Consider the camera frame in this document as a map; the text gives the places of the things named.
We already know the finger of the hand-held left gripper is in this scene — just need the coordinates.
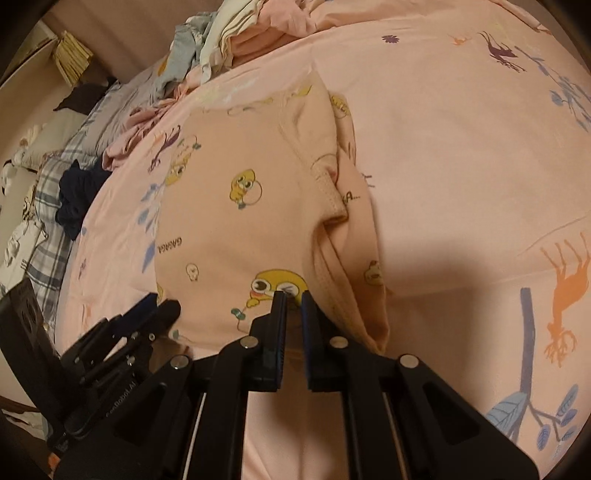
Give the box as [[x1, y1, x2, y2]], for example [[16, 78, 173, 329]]
[[78, 300, 182, 384], [62, 294, 158, 357]]

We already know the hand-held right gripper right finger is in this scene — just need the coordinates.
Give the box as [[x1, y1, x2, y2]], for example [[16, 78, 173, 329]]
[[300, 302, 540, 480]]

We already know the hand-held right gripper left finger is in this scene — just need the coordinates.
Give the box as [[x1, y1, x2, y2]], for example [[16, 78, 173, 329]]
[[54, 291, 288, 480]]

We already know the peach cartoon print garment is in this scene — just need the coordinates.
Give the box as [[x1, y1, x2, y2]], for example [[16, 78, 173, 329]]
[[152, 69, 391, 356]]

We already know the plaid blanket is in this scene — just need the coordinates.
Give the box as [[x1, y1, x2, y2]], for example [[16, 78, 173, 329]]
[[25, 60, 167, 324]]

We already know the white cartoon print quilt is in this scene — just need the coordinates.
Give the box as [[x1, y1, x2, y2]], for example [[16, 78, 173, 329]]
[[0, 134, 49, 296]]

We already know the dark navy cloth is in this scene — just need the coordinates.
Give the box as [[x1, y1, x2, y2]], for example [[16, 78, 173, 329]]
[[55, 159, 112, 241]]

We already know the crumpled pink cloth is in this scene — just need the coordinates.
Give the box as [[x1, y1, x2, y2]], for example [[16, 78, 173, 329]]
[[102, 105, 163, 169]]

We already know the black cloth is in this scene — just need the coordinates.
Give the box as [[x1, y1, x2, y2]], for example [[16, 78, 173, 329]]
[[53, 78, 122, 112]]

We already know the pink printed bed sheet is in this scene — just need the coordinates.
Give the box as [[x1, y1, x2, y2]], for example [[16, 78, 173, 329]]
[[48, 0, 591, 480]]

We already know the stack of yellowed books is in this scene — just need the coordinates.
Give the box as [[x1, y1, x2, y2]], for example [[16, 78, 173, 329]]
[[52, 30, 94, 87]]

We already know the cream folded cloth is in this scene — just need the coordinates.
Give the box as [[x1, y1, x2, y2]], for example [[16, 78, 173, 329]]
[[199, 0, 271, 81]]

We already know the pink folded cloth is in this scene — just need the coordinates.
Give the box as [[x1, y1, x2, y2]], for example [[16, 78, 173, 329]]
[[231, 0, 335, 68]]

